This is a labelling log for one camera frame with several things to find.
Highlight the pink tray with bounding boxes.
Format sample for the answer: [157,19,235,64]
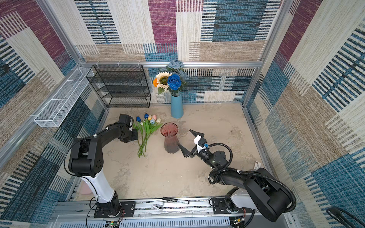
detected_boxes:
[79,181,93,195]

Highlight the black wire mesh shelf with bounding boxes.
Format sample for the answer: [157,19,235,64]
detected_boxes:
[86,65,151,108]

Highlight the orange marigold flower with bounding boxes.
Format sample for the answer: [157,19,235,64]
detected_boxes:
[153,78,159,87]

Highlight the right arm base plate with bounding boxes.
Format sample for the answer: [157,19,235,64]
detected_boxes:
[209,197,253,215]

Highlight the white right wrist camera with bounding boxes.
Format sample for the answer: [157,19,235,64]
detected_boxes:
[194,135,209,154]

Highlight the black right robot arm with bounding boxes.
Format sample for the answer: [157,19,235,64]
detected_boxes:
[178,130,297,222]

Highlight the small white tag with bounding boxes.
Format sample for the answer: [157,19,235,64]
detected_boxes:
[254,161,261,170]

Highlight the black marker pen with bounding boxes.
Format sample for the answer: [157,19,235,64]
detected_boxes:
[162,197,190,205]

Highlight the black corrugated cable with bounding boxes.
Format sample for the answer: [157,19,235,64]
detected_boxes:
[208,142,297,214]

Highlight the light blue ceramic vase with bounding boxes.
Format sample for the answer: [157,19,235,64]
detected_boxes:
[171,94,183,119]

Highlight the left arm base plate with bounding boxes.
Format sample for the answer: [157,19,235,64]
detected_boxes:
[93,201,136,219]

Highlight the white wire mesh basket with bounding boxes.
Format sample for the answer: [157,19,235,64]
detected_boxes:
[34,67,90,128]

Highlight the light blue tulip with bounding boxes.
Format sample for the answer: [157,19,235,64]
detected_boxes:
[136,117,159,157]

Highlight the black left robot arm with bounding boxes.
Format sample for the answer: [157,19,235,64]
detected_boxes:
[68,115,138,217]

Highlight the dark red glass vase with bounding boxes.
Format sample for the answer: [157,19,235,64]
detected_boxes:
[160,123,180,154]

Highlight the cream white tulip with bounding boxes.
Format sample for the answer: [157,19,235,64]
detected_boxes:
[143,118,162,152]

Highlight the dusty blue rose bouquet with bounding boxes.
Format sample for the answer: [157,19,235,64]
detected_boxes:
[159,60,188,86]

